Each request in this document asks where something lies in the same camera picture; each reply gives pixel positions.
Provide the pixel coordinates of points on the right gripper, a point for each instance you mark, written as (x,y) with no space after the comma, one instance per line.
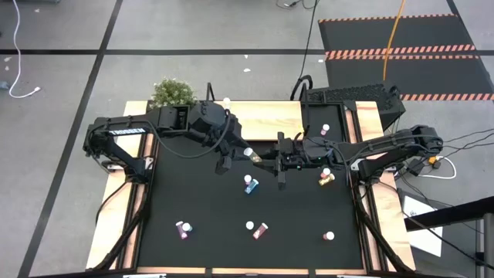
(297,154)

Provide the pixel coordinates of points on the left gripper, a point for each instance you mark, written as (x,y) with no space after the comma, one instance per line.
(231,139)

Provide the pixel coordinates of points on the pink medicine bottle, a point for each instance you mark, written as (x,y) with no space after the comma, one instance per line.
(260,231)
(329,235)
(326,171)

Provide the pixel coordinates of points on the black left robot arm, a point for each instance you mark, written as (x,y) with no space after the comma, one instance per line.
(127,131)

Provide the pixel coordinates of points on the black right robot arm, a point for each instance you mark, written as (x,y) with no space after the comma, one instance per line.
(386,148)

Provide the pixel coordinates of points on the light wooden board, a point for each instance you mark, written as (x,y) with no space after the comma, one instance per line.
(270,119)

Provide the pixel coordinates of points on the potted green plant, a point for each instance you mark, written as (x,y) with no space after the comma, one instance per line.
(171,92)

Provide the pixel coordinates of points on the black orange-striped floor mat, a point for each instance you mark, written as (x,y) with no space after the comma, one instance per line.
(405,73)

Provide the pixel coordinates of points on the orange connector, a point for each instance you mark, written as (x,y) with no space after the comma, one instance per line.
(432,159)

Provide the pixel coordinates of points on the white paper sheet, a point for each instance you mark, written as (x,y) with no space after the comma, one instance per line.
(424,239)

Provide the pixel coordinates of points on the black beam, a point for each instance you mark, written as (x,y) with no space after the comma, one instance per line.
(447,214)

